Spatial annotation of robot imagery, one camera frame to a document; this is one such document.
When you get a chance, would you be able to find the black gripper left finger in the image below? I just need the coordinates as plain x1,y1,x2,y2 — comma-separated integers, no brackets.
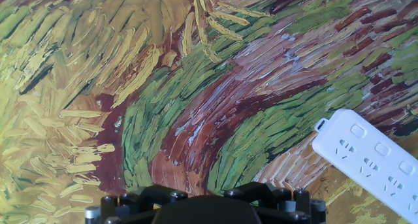
84,184,189,224

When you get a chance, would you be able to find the white four-socket power strip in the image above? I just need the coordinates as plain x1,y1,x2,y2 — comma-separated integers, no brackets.
312,108,418,224

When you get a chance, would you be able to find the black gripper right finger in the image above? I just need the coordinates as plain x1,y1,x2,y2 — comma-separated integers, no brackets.
223,181,327,224

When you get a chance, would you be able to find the Van Gogh wheatfield print cloth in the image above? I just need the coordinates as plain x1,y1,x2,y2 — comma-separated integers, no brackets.
0,0,418,224

